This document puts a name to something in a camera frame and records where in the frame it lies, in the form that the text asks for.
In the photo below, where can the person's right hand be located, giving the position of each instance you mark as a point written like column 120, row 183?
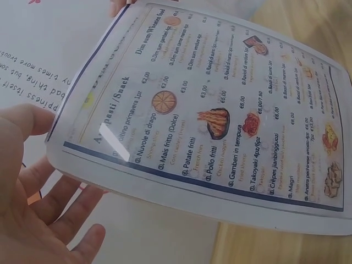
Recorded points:
column 116, row 6

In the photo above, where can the person's left hand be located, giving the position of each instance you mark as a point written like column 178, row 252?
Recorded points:
column 19, row 233

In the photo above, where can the person's right fingers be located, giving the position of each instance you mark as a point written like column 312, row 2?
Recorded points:
column 116, row 7

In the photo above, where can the person's left thumb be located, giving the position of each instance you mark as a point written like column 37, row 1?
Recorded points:
column 33, row 119

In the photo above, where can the laminated menu sheet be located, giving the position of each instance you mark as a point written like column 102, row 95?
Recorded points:
column 220, row 123

